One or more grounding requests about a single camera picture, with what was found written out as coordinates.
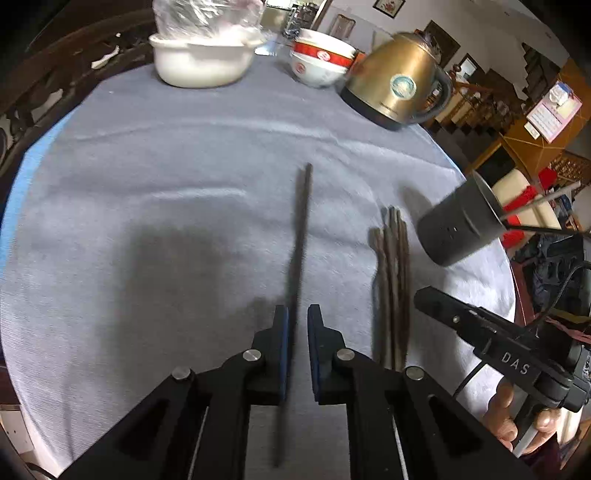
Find red cloth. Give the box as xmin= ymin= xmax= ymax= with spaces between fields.
xmin=502 ymin=167 xmax=560 ymax=250

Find blue cloth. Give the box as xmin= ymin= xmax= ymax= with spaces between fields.
xmin=0 ymin=115 xmax=70 ymax=259

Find wall calendar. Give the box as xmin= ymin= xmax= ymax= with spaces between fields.
xmin=526 ymin=80 xmax=583 ymax=144

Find red and white bowl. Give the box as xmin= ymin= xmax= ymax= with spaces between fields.
xmin=292 ymin=28 xmax=357 ymax=68
xmin=290 ymin=51 xmax=354 ymax=89

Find wooden stair railing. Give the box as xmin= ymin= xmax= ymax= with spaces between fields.
xmin=443 ymin=65 xmax=532 ymax=139

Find grey tablecloth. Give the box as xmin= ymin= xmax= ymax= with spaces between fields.
xmin=0 ymin=55 xmax=518 ymax=480

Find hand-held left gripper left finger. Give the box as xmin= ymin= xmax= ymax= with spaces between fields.
xmin=60 ymin=305 xmax=290 ymax=480

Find white ceramic pot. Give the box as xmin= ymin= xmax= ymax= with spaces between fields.
xmin=148 ymin=28 xmax=269 ymax=88

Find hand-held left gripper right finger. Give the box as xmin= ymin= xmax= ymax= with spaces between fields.
xmin=307 ymin=304 xmax=536 ymax=480

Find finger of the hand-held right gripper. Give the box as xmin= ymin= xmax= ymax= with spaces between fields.
xmin=413 ymin=286 xmax=532 ymax=348

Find black cylindrical utensil holder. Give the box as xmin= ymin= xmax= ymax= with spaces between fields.
xmin=417 ymin=178 xmax=504 ymax=267

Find gold electric kettle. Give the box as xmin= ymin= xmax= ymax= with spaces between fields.
xmin=341 ymin=31 xmax=453 ymax=131

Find dark wooden table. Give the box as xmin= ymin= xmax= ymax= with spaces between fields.
xmin=0 ymin=9 xmax=158 ymax=153

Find wooden chair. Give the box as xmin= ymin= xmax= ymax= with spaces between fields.
xmin=330 ymin=14 xmax=357 ymax=40

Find black cable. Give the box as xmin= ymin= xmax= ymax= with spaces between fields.
xmin=452 ymin=260 xmax=591 ymax=398

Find silver chopstick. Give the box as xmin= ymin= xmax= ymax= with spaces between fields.
xmin=500 ymin=181 xmax=581 ymax=219

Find person's right hand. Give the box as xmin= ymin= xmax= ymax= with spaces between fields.
xmin=482 ymin=383 xmax=561 ymax=457

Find black chopstick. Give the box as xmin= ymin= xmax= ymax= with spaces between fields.
xmin=502 ymin=222 xmax=591 ymax=237

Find clear plastic bag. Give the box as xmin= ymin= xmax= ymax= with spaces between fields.
xmin=152 ymin=0 xmax=266 ymax=44

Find dark wooden chopstick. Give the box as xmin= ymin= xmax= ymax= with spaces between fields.
xmin=380 ymin=207 xmax=398 ymax=367
xmin=274 ymin=162 xmax=315 ymax=468
xmin=395 ymin=209 xmax=408 ymax=367
xmin=389 ymin=205 xmax=403 ymax=370
xmin=401 ymin=222 xmax=413 ymax=354
xmin=372 ymin=227 xmax=392 ymax=367

